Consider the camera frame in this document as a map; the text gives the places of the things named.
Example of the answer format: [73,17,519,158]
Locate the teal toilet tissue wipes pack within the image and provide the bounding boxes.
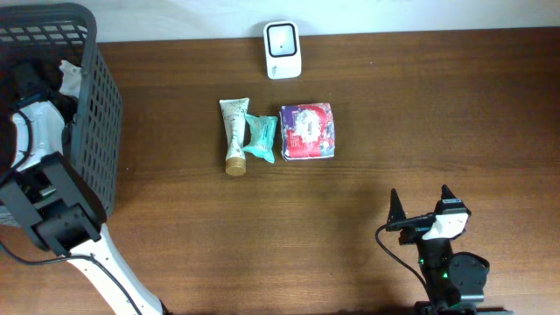
[242,114,278,164]

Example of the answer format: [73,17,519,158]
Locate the white tube gold cap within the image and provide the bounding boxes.
[219,98,249,176]

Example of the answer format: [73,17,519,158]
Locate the grey plastic mesh basket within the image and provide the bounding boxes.
[1,3,123,215]

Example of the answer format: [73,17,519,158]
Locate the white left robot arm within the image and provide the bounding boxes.
[1,60,168,314]

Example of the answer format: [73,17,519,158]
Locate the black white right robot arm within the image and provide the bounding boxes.
[375,185,510,315]

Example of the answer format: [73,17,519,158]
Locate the red purple tissue pack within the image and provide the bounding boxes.
[280,102,335,161]

